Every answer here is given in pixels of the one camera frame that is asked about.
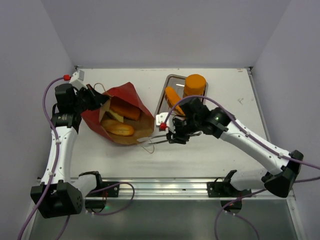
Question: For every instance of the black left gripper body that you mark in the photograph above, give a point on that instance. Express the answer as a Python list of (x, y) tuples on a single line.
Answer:
[(85, 100)]

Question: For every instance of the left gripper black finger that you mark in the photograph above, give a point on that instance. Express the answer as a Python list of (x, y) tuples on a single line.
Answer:
[(91, 89), (102, 98)]

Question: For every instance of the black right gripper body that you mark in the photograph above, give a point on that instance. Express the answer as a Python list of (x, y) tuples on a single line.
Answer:
[(178, 129)]

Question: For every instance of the metal serving tongs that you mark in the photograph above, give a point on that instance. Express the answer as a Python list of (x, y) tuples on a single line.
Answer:
[(160, 140)]

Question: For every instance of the red paper bag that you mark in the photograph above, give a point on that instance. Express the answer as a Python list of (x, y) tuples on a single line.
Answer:
[(123, 94)]

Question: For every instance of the orange twisted bread stick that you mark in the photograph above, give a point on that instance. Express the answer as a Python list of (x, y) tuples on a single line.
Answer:
[(172, 98)]

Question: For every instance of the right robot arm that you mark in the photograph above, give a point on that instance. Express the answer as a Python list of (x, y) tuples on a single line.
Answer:
[(281, 167)]

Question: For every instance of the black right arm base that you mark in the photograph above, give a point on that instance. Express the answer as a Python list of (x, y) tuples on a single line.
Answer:
[(219, 188)]

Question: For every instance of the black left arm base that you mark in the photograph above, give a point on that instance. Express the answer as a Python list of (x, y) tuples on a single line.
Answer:
[(104, 199)]

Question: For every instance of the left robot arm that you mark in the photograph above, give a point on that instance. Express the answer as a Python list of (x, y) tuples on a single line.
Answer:
[(65, 124)]

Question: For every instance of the orange loaf bread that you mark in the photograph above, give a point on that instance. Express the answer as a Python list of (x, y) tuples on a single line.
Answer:
[(127, 110)]

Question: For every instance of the golden oval bread roll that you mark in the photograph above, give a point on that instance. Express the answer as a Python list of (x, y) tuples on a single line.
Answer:
[(117, 128)]

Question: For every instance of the stainless steel tray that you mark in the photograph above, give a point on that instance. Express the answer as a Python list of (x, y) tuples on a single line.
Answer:
[(177, 87)]

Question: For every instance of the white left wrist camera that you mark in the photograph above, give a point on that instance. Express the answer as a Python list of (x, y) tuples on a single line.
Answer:
[(76, 79)]

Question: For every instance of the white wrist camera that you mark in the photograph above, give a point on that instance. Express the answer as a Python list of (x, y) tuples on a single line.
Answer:
[(76, 79), (164, 122)]

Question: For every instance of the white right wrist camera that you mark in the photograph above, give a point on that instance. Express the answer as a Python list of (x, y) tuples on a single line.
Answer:
[(164, 122)]

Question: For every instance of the aluminium front rail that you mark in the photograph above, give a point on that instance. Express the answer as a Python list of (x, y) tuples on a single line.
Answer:
[(141, 189)]

